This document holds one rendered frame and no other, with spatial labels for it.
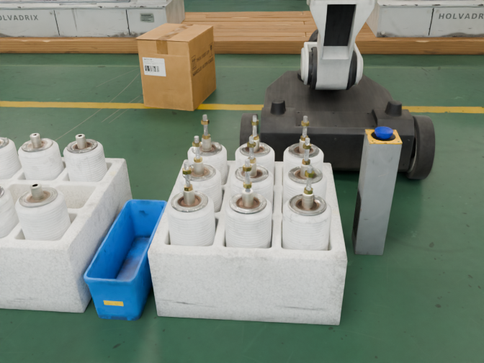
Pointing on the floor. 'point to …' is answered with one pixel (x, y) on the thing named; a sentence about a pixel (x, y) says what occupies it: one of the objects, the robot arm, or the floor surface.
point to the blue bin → (125, 261)
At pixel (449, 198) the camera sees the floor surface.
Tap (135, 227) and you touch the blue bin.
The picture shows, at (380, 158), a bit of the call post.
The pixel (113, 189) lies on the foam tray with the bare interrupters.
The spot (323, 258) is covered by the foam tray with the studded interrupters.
